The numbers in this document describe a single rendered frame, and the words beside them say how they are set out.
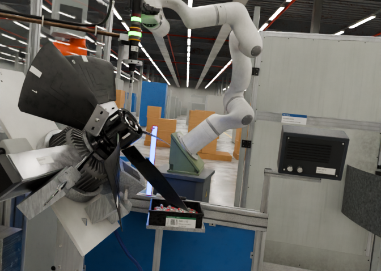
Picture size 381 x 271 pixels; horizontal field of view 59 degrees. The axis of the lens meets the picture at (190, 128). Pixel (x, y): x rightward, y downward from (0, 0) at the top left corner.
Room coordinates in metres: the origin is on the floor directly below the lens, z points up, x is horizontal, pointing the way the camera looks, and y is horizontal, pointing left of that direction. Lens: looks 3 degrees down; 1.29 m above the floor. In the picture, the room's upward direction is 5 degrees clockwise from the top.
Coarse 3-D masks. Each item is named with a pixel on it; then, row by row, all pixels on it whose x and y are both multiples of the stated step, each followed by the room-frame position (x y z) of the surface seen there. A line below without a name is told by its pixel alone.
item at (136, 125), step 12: (120, 108) 1.09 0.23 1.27; (108, 120) 1.07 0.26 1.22; (120, 120) 1.05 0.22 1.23; (132, 120) 1.13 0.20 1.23; (108, 132) 1.06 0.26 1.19; (120, 132) 1.05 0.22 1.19; (132, 132) 1.06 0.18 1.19; (96, 144) 1.05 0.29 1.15; (108, 144) 1.08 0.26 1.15; (120, 144) 1.07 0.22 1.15; (108, 156) 1.07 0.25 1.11
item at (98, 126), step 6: (96, 108) 1.04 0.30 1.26; (102, 108) 1.05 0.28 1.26; (96, 114) 1.04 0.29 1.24; (102, 114) 1.06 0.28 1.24; (108, 114) 1.08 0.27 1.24; (90, 120) 1.03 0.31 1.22; (102, 120) 1.06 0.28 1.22; (84, 126) 1.01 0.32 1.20; (90, 126) 1.03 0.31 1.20; (96, 126) 1.05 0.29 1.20; (102, 126) 1.06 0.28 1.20; (90, 132) 1.03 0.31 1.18; (96, 132) 1.05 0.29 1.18
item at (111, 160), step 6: (114, 150) 0.88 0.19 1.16; (120, 150) 0.98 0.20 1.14; (114, 156) 0.86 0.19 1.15; (108, 162) 0.80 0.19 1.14; (114, 162) 0.85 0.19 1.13; (108, 168) 0.79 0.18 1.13; (114, 168) 0.84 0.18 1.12; (108, 174) 0.78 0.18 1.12; (114, 174) 0.82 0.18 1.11; (108, 180) 0.78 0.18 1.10; (114, 180) 0.82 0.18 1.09; (114, 186) 0.81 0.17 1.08; (114, 192) 0.80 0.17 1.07; (114, 198) 0.79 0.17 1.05; (120, 216) 0.85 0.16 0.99; (120, 222) 0.84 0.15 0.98
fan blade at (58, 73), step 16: (48, 48) 0.92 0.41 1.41; (32, 64) 0.87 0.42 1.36; (48, 64) 0.91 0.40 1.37; (64, 64) 0.95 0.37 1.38; (32, 80) 0.86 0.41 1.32; (48, 80) 0.90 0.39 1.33; (64, 80) 0.94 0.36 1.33; (80, 80) 0.99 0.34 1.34; (32, 96) 0.86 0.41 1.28; (48, 96) 0.90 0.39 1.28; (64, 96) 0.94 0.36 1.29; (80, 96) 0.98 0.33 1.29; (32, 112) 0.86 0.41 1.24; (48, 112) 0.90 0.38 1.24; (64, 112) 0.94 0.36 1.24; (80, 112) 0.99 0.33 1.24; (80, 128) 1.00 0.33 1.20
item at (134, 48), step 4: (132, 40) 1.19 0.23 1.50; (136, 40) 1.19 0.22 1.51; (132, 44) 1.19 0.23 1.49; (136, 44) 1.19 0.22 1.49; (132, 48) 1.19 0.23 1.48; (136, 48) 1.19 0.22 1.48; (132, 52) 1.19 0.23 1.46; (136, 52) 1.20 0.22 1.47; (132, 56) 1.19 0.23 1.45; (136, 56) 1.20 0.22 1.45; (128, 64) 1.20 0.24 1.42; (132, 64) 1.19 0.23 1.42; (132, 68) 1.20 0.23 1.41
